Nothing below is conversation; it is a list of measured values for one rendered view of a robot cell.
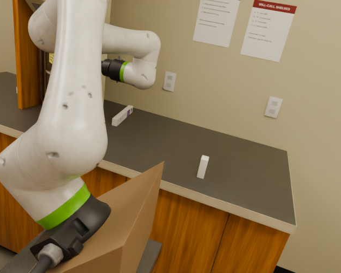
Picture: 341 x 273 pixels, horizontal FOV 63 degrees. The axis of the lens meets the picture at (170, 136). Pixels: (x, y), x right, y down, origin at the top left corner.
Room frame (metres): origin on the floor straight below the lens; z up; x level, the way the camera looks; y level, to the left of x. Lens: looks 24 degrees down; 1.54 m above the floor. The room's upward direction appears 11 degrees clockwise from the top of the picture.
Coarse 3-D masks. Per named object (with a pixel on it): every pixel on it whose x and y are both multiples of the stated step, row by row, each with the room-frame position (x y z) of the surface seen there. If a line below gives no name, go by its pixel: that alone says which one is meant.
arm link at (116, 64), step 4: (120, 56) 1.20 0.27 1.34; (116, 60) 1.19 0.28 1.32; (120, 60) 1.19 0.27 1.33; (112, 64) 1.17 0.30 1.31; (116, 64) 1.17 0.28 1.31; (120, 64) 1.17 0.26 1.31; (112, 68) 1.16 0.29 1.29; (116, 68) 1.16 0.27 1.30; (120, 68) 1.16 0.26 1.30; (112, 72) 1.16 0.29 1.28; (116, 72) 1.15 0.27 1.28; (112, 76) 1.17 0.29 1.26; (116, 76) 1.16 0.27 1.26; (116, 80) 1.18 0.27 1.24
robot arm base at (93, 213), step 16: (80, 208) 0.47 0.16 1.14; (96, 208) 0.49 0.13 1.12; (64, 224) 0.43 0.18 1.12; (80, 224) 0.45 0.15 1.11; (96, 224) 0.46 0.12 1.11; (48, 240) 0.39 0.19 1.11; (64, 240) 0.40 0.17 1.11; (80, 240) 0.43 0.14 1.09; (48, 256) 0.37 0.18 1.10; (64, 256) 0.39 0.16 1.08; (32, 272) 0.33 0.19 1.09
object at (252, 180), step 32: (0, 96) 1.50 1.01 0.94; (0, 128) 1.15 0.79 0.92; (128, 128) 1.38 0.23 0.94; (160, 128) 1.47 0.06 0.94; (192, 128) 1.56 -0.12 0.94; (128, 160) 1.04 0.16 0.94; (160, 160) 1.10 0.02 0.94; (192, 160) 1.15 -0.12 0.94; (224, 160) 1.22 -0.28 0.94; (256, 160) 1.28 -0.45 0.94; (192, 192) 0.91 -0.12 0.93; (224, 192) 0.94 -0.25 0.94; (256, 192) 0.98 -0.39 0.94; (288, 192) 1.03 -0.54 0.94; (288, 224) 0.82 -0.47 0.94
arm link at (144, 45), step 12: (108, 24) 0.98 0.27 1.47; (108, 36) 0.93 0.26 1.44; (120, 36) 0.99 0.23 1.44; (132, 36) 1.05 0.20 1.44; (144, 36) 1.11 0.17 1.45; (156, 36) 1.17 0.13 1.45; (108, 48) 0.95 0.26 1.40; (120, 48) 1.00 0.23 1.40; (132, 48) 1.05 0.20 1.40; (144, 48) 1.10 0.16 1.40; (156, 48) 1.15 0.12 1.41; (144, 60) 1.13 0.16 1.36; (156, 60) 1.17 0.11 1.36
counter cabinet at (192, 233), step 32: (0, 192) 1.20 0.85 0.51; (96, 192) 1.05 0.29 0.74; (160, 192) 0.97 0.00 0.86; (0, 224) 1.21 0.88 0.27; (32, 224) 1.14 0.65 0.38; (160, 224) 0.96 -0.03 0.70; (192, 224) 0.93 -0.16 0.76; (224, 224) 0.90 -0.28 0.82; (256, 224) 0.87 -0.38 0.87; (160, 256) 0.96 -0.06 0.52; (192, 256) 0.92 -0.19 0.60; (224, 256) 0.89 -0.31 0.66; (256, 256) 0.86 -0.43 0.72
